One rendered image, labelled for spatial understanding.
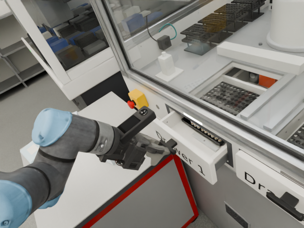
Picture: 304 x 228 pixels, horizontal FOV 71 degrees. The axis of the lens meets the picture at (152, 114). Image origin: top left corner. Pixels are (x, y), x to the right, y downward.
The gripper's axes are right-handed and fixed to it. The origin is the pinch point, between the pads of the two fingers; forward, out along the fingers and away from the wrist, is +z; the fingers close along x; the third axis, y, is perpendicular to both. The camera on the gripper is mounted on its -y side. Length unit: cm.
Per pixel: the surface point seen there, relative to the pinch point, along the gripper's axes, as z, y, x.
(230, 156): 11.0, -7.3, 14.1
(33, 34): -28, -9, -80
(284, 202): 5.1, -6.1, 31.3
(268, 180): 7.1, -7.9, 26.3
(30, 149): -14, 40, -59
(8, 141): 20, 130, -235
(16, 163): 23, 127, -183
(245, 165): 7.0, -7.9, 20.2
